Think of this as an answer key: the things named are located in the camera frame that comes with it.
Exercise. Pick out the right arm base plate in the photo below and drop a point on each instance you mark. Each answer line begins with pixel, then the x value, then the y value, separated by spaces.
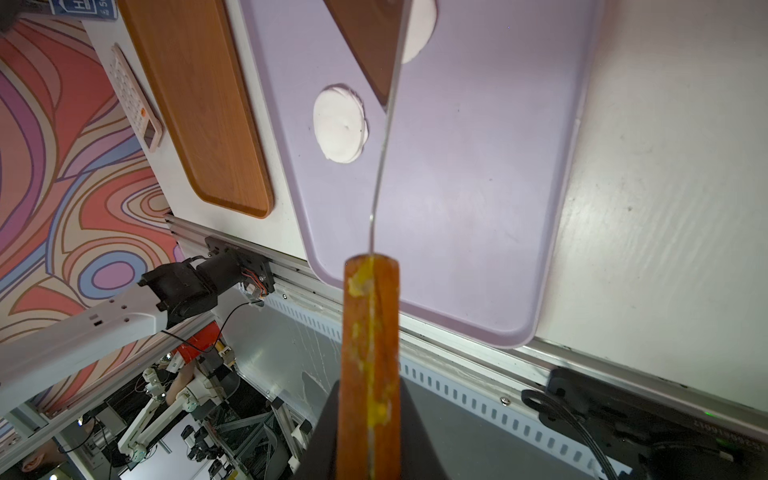
pixel 632 437

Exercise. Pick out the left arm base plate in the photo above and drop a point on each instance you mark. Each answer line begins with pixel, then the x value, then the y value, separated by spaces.
pixel 246 264

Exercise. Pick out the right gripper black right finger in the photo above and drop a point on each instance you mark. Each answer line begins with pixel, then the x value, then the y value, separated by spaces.
pixel 419 460

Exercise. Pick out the round cut dough wrapper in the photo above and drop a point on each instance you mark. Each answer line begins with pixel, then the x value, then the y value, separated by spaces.
pixel 339 124

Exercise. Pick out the lilac plastic cutting mat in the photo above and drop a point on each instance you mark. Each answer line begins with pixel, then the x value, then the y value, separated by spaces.
pixel 481 145

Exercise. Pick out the white dough piece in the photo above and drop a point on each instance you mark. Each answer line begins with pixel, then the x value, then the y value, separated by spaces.
pixel 421 25

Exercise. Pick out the clear plastic mold tray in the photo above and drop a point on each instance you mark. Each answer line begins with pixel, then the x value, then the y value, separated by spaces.
pixel 140 114

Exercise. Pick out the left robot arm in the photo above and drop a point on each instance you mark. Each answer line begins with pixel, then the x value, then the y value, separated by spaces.
pixel 161 299

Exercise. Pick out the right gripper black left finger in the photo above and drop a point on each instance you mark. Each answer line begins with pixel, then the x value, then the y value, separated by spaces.
pixel 320 458

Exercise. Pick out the brown wooden tray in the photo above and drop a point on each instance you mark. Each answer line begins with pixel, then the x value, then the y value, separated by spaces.
pixel 187 51

